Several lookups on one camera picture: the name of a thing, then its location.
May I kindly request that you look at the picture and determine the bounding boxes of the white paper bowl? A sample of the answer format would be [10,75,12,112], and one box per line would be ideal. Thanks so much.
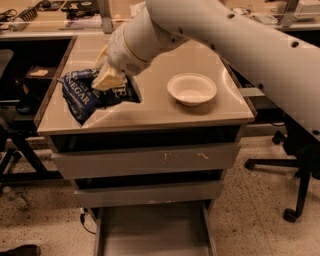
[167,73,217,106]

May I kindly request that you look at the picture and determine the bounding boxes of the grey middle drawer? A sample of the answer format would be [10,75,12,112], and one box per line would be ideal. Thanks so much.
[74,181,224,208]

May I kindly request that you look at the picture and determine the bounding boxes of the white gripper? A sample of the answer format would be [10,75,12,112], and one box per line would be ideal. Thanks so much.
[91,23,157,91]

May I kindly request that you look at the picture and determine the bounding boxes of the blue chip bag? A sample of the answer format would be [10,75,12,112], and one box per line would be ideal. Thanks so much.
[59,69,142,125]

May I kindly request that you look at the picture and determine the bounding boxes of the black office chair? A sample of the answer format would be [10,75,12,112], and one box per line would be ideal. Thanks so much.
[245,114,320,223]

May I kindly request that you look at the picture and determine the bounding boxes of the black desk frame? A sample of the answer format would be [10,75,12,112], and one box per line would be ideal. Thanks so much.
[0,49,64,194]

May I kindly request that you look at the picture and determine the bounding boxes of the black shoe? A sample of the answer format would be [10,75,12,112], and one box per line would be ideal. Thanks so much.
[0,245,41,256]

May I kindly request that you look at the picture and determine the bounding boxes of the clear plastic bottle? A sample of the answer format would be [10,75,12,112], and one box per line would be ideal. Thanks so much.
[2,186,28,211]

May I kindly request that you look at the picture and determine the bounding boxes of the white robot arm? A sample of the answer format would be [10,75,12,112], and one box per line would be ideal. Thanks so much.
[93,0,320,137]

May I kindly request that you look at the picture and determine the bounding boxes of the black cable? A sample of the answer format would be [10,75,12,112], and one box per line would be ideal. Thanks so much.
[79,208,97,236]

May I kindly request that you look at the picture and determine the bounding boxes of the grey top drawer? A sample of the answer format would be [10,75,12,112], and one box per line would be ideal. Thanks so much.
[52,143,240,179]

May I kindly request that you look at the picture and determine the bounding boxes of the grey drawer cabinet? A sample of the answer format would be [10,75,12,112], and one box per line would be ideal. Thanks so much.
[34,30,258,256]

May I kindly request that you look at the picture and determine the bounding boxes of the grey open bottom drawer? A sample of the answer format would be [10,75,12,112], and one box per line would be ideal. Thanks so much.
[93,201,218,256]

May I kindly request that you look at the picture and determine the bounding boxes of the long back workbench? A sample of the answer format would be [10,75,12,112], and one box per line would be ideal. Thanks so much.
[1,0,320,42]

